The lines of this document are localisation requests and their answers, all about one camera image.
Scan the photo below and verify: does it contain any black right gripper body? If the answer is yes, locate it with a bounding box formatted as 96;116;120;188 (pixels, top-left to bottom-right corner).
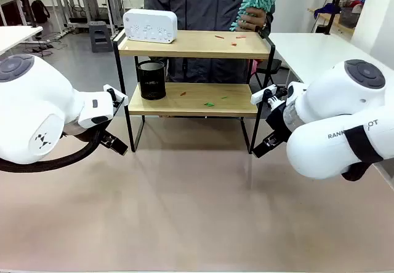
265;100;295;142

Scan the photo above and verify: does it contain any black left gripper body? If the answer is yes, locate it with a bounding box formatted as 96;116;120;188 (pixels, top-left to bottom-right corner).
63;121;106;144

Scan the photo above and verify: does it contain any white electronic device box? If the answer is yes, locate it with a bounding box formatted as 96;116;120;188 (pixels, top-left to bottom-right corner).
123;8;179;44

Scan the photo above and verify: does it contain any person's left hand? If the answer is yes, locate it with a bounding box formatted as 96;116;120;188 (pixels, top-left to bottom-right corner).
243;7;268;33

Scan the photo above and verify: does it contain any black folding chair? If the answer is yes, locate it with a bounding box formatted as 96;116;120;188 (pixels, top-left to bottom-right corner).
256;59;283;90

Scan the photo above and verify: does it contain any black mesh pen holder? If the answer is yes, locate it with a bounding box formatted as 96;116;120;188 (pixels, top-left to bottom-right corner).
136;60;167;101

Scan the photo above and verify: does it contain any white side table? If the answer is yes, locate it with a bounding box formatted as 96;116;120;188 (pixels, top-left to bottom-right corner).
267;32;366;87

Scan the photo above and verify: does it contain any grey plastic step stool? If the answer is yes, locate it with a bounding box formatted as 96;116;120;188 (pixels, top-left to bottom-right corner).
89;20;114;53

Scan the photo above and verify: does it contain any white side desk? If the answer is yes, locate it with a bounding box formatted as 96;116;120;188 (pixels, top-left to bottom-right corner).
0;25;44;56

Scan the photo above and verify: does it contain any blue and red clothes pile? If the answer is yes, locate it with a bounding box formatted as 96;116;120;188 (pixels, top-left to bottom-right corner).
313;0;368;19

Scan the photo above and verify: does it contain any black backpack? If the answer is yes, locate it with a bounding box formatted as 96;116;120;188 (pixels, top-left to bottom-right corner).
30;0;51;25

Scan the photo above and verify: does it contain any grey mesh basket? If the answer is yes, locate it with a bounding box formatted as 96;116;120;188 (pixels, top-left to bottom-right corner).
338;7;360;30

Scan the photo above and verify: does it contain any black tripod stand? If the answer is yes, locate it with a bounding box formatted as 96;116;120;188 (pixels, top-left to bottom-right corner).
325;0;347;36

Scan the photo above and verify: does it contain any black pole stand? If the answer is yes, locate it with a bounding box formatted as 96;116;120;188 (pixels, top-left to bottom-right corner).
17;0;38;28

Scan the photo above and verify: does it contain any person in grey jacket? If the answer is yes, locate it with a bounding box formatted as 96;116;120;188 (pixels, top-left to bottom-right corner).
143;0;275;85

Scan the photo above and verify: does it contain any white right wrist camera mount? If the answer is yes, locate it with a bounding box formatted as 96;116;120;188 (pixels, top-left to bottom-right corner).
251;84;289;108

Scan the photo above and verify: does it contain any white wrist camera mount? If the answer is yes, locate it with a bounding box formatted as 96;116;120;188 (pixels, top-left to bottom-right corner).
251;84;289;108
103;84;129;114

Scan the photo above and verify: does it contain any black left arm cable sleeve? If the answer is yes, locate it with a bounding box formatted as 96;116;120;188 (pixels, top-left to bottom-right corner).
0;130;103;173

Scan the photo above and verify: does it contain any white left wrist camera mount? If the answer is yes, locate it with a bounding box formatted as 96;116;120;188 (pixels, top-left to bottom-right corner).
103;84;129;114

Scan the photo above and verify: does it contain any two-tier wooden black-frame shelf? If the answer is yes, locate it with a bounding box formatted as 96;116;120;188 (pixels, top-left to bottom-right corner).
113;28;276;156

